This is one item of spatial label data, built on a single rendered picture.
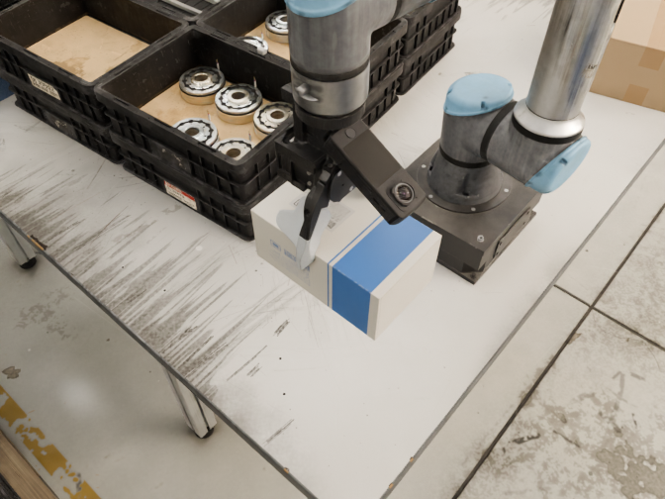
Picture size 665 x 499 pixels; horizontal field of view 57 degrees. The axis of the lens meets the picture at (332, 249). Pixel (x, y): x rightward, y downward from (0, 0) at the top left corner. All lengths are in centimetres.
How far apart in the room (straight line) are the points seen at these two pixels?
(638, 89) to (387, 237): 115
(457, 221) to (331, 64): 70
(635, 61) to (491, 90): 66
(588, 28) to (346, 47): 49
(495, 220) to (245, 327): 52
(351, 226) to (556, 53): 43
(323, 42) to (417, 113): 107
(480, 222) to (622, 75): 69
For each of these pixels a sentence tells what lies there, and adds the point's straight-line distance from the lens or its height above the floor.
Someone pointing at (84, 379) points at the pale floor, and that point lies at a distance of 204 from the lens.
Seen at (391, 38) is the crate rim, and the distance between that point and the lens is 144.
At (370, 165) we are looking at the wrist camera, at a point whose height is 126.
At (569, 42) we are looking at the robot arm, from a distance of 98.
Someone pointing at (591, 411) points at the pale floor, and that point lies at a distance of 200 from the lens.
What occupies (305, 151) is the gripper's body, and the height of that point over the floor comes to 125.
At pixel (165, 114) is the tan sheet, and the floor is 83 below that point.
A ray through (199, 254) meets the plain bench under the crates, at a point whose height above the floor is 70.
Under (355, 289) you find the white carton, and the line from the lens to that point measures 69.
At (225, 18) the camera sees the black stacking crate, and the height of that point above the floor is 90.
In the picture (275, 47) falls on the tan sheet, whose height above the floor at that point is 83.
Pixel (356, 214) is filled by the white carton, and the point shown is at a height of 114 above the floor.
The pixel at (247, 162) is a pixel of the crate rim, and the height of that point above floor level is 92.
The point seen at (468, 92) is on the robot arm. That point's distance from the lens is 113.
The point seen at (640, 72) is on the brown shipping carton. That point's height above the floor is 79.
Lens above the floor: 169
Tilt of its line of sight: 51 degrees down
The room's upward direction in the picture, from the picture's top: straight up
